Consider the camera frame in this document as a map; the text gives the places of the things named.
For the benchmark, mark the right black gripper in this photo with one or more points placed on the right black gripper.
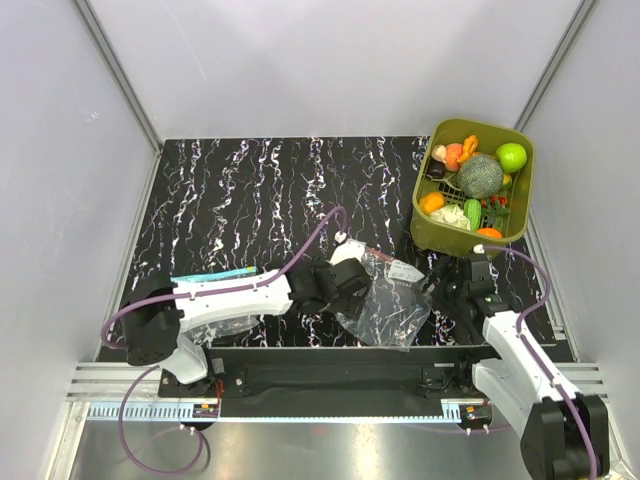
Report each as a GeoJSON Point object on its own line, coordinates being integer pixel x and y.
{"type": "Point", "coordinates": [445, 270]}

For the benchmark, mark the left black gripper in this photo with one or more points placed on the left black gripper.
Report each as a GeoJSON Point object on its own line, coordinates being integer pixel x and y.
{"type": "Point", "coordinates": [350, 305]}

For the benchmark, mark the olive green plastic basket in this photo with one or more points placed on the olive green plastic basket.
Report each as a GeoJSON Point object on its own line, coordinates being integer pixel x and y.
{"type": "Point", "coordinates": [428, 234]}

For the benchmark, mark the red zip clear bag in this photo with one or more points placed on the red zip clear bag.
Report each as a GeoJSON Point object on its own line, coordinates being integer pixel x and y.
{"type": "Point", "coordinates": [395, 310]}

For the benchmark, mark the green netted melon toy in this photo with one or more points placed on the green netted melon toy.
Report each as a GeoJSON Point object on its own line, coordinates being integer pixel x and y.
{"type": "Point", "coordinates": [480, 177]}

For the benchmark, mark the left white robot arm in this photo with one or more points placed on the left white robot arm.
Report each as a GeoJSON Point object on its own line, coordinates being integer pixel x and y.
{"type": "Point", "coordinates": [161, 312]}

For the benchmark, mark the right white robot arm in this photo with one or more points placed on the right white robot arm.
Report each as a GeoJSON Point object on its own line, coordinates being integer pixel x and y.
{"type": "Point", "coordinates": [563, 432]}

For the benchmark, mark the blue zip clear bag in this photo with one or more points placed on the blue zip clear bag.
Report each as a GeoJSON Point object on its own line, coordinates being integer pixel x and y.
{"type": "Point", "coordinates": [207, 334]}

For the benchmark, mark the small orange tangerine toy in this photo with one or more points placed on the small orange tangerine toy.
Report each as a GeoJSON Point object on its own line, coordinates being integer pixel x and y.
{"type": "Point", "coordinates": [490, 232]}

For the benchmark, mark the green cucumber toy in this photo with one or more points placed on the green cucumber toy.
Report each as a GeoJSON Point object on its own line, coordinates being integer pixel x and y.
{"type": "Point", "coordinates": [473, 211]}

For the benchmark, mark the red berries green sprig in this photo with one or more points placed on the red berries green sprig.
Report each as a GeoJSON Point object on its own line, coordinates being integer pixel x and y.
{"type": "Point", "coordinates": [495, 209]}

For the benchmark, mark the orange fruit toy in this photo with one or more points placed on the orange fruit toy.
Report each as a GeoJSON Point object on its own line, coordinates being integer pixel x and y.
{"type": "Point", "coordinates": [431, 202]}

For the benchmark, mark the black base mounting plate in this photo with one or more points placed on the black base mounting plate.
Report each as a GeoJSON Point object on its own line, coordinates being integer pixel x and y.
{"type": "Point", "coordinates": [331, 382]}

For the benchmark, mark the peach fruit toy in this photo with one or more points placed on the peach fruit toy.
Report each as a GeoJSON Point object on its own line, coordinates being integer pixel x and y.
{"type": "Point", "coordinates": [453, 152]}

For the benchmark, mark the pink garlic bulb toy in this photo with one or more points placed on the pink garlic bulb toy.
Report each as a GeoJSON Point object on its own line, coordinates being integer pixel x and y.
{"type": "Point", "coordinates": [439, 153]}

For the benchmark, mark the bright green apple toy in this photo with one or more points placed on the bright green apple toy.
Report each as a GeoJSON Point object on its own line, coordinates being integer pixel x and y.
{"type": "Point", "coordinates": [511, 156]}

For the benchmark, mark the orange ginger root toy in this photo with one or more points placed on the orange ginger root toy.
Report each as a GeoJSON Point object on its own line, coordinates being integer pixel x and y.
{"type": "Point", "coordinates": [469, 147]}

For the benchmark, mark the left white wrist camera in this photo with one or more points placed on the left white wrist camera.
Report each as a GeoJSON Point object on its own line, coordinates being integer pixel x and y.
{"type": "Point", "coordinates": [346, 248]}

